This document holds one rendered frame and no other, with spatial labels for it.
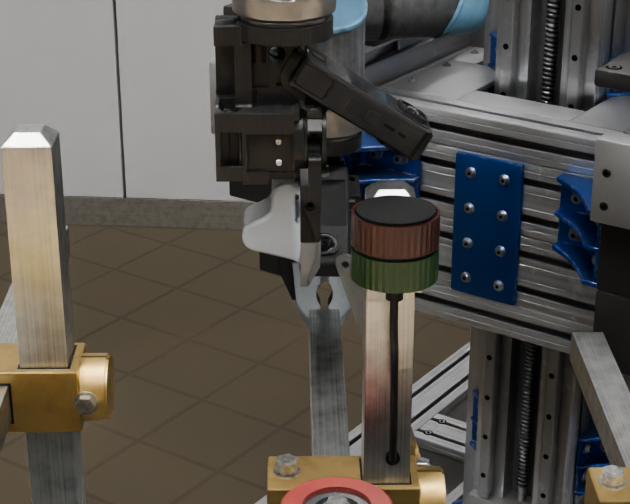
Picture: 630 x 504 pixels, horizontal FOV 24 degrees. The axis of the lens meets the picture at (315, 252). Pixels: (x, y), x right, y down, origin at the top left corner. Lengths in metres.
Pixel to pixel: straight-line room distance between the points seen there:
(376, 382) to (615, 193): 0.50
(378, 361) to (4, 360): 0.27
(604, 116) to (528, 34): 0.15
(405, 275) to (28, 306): 0.27
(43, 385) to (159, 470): 1.74
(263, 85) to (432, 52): 0.86
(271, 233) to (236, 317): 2.28
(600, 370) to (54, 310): 0.53
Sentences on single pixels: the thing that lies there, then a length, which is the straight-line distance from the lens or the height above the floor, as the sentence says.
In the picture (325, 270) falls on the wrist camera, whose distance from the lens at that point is 1.32.
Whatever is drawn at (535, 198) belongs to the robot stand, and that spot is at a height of 0.86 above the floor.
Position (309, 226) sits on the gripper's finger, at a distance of 1.08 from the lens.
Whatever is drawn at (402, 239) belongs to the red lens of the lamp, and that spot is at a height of 1.09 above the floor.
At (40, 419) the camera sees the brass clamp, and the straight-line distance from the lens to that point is 1.09.
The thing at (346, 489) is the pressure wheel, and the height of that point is 0.90.
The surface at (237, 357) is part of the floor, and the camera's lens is 3.20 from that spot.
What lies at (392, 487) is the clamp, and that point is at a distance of 1.11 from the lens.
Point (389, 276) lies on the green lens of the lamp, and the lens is 0.97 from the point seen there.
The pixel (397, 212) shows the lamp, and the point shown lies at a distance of 0.97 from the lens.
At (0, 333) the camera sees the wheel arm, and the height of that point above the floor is 0.96.
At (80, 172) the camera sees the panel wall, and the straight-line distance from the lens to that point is 3.89.
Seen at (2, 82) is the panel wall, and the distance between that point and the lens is 3.87.
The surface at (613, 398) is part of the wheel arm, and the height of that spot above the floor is 0.85.
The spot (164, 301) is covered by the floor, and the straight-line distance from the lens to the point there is 3.47.
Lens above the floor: 1.46
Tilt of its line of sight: 23 degrees down
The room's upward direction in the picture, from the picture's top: straight up
